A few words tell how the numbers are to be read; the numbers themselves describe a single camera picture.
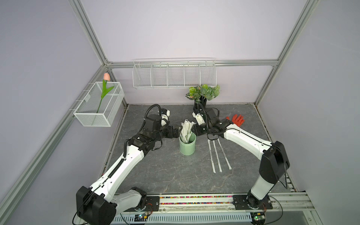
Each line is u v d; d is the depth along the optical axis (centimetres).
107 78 79
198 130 75
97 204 37
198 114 75
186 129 83
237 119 108
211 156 91
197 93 91
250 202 67
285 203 74
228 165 87
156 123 57
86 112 71
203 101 98
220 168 85
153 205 73
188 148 87
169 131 66
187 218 158
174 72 98
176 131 67
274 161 45
